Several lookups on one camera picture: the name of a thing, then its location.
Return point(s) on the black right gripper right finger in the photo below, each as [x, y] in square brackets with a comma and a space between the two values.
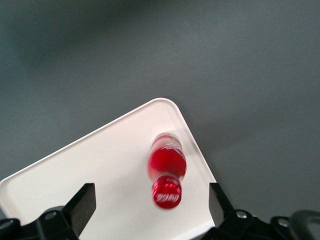
[220, 207]

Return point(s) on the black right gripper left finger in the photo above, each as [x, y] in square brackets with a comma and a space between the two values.
[80, 207]

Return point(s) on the red coke bottle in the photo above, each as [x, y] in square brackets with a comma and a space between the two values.
[167, 162]

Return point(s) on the beige plastic tray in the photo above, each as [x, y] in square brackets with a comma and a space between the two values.
[100, 160]

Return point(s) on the dark grey table mat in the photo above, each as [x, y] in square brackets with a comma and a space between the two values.
[160, 50]

